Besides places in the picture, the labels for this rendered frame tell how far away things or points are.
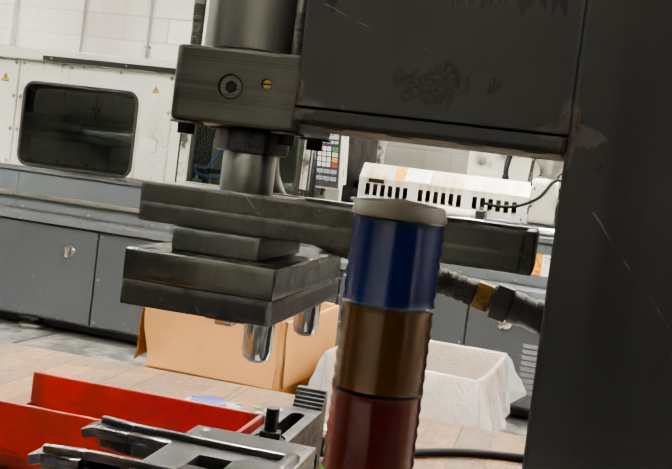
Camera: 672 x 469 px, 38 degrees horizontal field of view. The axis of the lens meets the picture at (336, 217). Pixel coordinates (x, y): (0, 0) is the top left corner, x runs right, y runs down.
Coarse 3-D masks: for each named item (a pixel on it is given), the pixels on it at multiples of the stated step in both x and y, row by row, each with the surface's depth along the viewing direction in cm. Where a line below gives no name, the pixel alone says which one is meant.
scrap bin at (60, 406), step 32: (32, 384) 100; (64, 384) 99; (96, 384) 98; (0, 416) 88; (32, 416) 87; (64, 416) 86; (96, 416) 98; (128, 416) 98; (160, 416) 97; (192, 416) 96; (224, 416) 95; (256, 416) 94; (0, 448) 88; (32, 448) 87; (96, 448) 86
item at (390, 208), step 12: (360, 204) 39; (372, 204) 38; (384, 204) 38; (396, 204) 38; (408, 204) 38; (420, 204) 39; (384, 216) 38; (396, 216) 38; (408, 216) 38; (420, 216) 38; (432, 216) 38; (444, 216) 39
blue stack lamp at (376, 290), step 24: (360, 216) 39; (360, 240) 38; (384, 240) 38; (408, 240) 38; (432, 240) 38; (360, 264) 38; (384, 264) 38; (408, 264) 38; (432, 264) 38; (360, 288) 38; (384, 288) 38; (408, 288) 38; (432, 288) 39
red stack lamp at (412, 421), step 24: (336, 408) 39; (360, 408) 38; (384, 408) 38; (408, 408) 39; (336, 432) 39; (360, 432) 38; (384, 432) 38; (408, 432) 39; (336, 456) 39; (360, 456) 38; (384, 456) 38; (408, 456) 39
